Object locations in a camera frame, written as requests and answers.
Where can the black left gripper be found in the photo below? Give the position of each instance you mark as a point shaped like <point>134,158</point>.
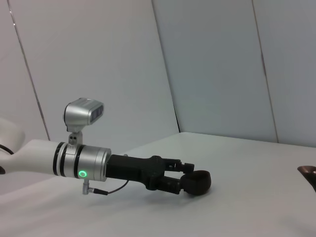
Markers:
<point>133,169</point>

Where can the dark brown teacup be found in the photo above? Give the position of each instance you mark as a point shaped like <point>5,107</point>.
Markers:
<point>197,182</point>

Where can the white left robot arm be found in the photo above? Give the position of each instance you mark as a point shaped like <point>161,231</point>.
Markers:
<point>37,158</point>

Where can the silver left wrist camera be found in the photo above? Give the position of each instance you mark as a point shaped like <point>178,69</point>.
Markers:
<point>81,113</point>

